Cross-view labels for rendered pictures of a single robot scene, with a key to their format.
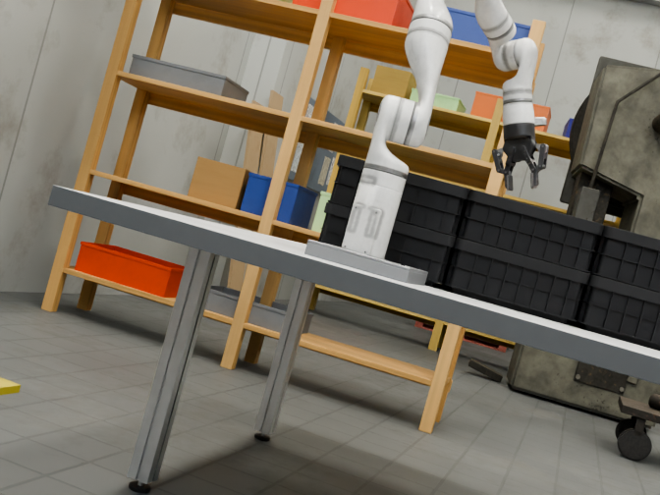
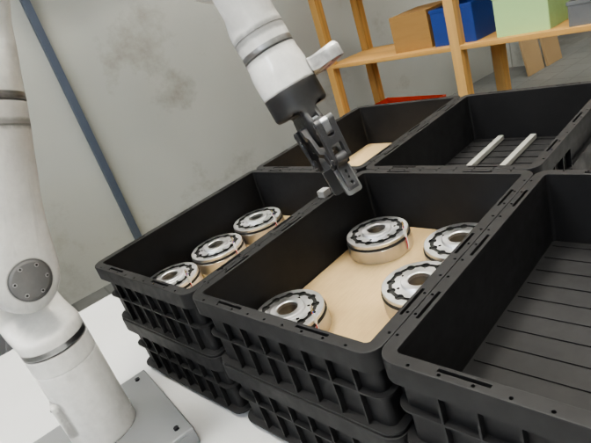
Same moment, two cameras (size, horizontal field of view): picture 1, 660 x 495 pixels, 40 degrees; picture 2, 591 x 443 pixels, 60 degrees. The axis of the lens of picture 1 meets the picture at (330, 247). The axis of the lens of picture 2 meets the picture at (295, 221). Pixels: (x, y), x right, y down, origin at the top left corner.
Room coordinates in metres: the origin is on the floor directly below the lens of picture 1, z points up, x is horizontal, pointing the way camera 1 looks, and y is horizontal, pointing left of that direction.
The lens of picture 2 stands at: (1.66, -0.80, 1.23)
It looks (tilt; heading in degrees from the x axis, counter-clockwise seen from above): 23 degrees down; 45
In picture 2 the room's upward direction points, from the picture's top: 19 degrees counter-clockwise
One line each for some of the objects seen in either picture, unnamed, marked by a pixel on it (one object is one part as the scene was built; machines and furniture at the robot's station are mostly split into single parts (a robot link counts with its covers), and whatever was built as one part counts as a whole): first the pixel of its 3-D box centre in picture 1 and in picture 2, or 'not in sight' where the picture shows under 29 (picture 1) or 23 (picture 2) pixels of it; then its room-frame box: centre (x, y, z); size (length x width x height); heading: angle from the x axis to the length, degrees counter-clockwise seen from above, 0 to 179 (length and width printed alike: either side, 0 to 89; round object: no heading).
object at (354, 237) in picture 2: not in sight; (376, 232); (2.27, -0.37, 0.86); 0.10 x 0.10 x 0.01
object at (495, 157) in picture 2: not in sight; (496, 155); (2.55, -0.47, 0.87); 0.40 x 0.30 x 0.11; 174
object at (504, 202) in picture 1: (524, 216); (367, 239); (2.15, -0.43, 0.92); 0.40 x 0.30 x 0.02; 174
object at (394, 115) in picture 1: (394, 138); (28, 299); (1.86, -0.07, 0.98); 0.09 x 0.09 x 0.17; 89
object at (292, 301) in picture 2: not in sight; (288, 308); (2.05, -0.35, 0.86); 0.05 x 0.05 x 0.01
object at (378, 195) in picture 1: (373, 213); (82, 386); (1.86, -0.07, 0.82); 0.09 x 0.09 x 0.17; 67
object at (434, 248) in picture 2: not in sight; (459, 241); (2.26, -0.51, 0.86); 0.10 x 0.10 x 0.01
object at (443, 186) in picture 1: (404, 184); (229, 222); (2.18, -0.13, 0.92); 0.40 x 0.30 x 0.02; 174
